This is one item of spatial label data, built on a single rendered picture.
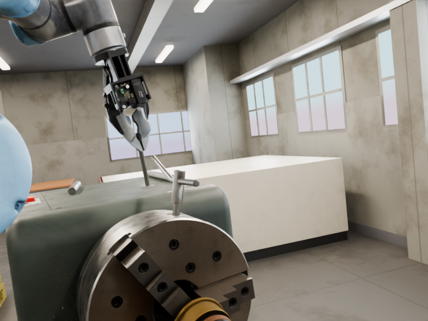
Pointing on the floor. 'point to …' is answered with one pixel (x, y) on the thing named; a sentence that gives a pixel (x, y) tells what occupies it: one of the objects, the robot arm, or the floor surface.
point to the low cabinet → (276, 200)
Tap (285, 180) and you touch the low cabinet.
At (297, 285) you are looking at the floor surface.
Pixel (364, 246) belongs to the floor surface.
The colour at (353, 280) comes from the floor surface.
